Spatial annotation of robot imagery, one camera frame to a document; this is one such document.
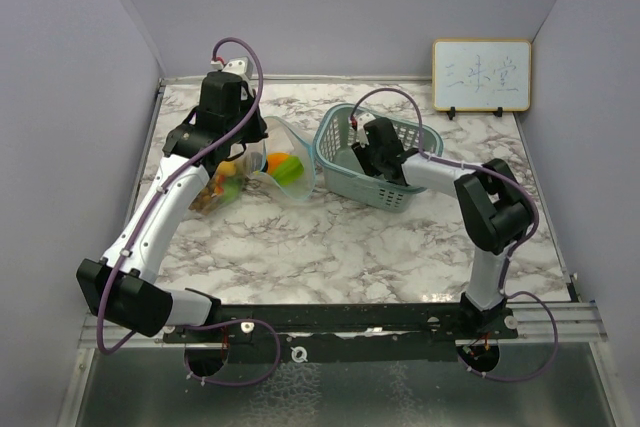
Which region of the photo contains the large orange mango toy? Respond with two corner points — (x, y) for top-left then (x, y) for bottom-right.
(266, 152), (290, 173)

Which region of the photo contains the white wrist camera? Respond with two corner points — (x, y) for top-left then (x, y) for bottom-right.
(210, 57), (254, 83)
(351, 115), (370, 147)

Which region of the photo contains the green leafy toy vegetable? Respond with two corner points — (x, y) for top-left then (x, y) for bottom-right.
(271, 156), (305, 186)

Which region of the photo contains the blue zip clear bag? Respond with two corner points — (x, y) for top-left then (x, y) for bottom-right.
(243, 116), (316, 202)

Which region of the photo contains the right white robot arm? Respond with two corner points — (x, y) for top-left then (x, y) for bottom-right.
(352, 117), (538, 338)

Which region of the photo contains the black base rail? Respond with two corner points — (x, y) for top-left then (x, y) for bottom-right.
(163, 303), (518, 364)

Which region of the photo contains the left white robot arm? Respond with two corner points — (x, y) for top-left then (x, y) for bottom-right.
(76, 70), (266, 342)

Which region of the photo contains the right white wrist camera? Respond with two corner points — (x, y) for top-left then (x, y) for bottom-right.
(351, 115), (370, 147)

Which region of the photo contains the small whiteboard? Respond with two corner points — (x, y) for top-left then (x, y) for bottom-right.
(432, 38), (532, 114)

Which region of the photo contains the orange zip clear bag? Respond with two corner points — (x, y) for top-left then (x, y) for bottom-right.
(189, 160), (245, 216)

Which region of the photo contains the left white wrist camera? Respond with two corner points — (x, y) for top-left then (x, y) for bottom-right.
(210, 57), (254, 83)

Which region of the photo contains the teal plastic basket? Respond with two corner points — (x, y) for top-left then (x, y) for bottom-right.
(313, 104), (443, 213)

